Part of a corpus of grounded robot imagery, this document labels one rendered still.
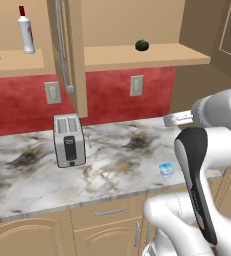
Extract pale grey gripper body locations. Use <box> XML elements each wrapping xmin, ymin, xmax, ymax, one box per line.
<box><xmin>163</xmin><ymin>111</ymin><xmax>195</xmax><ymax>128</ymax></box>

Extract blue and white yogurt cup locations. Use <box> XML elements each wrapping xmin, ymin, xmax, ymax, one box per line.
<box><xmin>158</xmin><ymin>162</ymin><xmax>176</xmax><ymax>179</ymax></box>

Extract dark green round vegetable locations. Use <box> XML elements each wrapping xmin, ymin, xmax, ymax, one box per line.
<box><xmin>134</xmin><ymin>39</ymin><xmax>150</xmax><ymax>52</ymax></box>

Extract tan panelled cabinet door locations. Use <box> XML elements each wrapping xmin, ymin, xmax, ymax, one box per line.
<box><xmin>210</xmin><ymin>0</ymin><xmax>231</xmax><ymax>86</ymax></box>

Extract silver two-slot toaster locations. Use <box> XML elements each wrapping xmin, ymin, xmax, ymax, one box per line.
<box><xmin>52</xmin><ymin>113</ymin><xmax>93</xmax><ymax>169</ymax></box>

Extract tan open cabinet door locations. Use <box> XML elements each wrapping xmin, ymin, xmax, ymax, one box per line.
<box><xmin>46</xmin><ymin>0</ymin><xmax>89</xmax><ymax>119</ymax></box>

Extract tan drawer front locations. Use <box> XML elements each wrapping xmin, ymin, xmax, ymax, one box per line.
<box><xmin>69</xmin><ymin>194</ymin><xmax>147</xmax><ymax>223</ymax></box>

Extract tan arched base cabinet door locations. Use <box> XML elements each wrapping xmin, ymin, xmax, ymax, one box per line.
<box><xmin>140</xmin><ymin>218</ymin><xmax>158</xmax><ymax>256</ymax></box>
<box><xmin>72</xmin><ymin>216</ymin><xmax>145</xmax><ymax>256</ymax></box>
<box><xmin>0</xmin><ymin>216</ymin><xmax>74</xmax><ymax>256</ymax></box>

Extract white bottle with red cap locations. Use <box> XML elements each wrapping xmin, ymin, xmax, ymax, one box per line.
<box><xmin>17</xmin><ymin>5</ymin><xmax>36</xmax><ymax>55</ymax></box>

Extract grey wall outlet plate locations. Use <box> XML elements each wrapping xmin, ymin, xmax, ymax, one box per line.
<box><xmin>44</xmin><ymin>81</ymin><xmax>63</xmax><ymax>106</ymax></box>
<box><xmin>129</xmin><ymin>74</ymin><xmax>145</xmax><ymax>98</ymax></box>

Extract tan open wall cabinet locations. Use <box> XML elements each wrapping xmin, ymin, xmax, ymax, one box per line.
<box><xmin>0</xmin><ymin>0</ymin><xmax>57</xmax><ymax>80</ymax></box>
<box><xmin>80</xmin><ymin>0</ymin><xmax>212</xmax><ymax>73</ymax></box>

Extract silver drawer handle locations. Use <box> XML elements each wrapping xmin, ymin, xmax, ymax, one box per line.
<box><xmin>93</xmin><ymin>206</ymin><xmax>128</xmax><ymax>217</ymax></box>

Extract short silver cabinet door handle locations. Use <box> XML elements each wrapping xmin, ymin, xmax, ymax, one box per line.
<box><xmin>133</xmin><ymin>221</ymin><xmax>142</xmax><ymax>249</ymax></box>
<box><xmin>145</xmin><ymin>222</ymin><xmax>153</xmax><ymax>245</ymax></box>

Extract long silver cabinet door handle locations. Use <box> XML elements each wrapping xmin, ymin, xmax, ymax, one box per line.
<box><xmin>54</xmin><ymin>0</ymin><xmax>76</xmax><ymax>94</ymax></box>

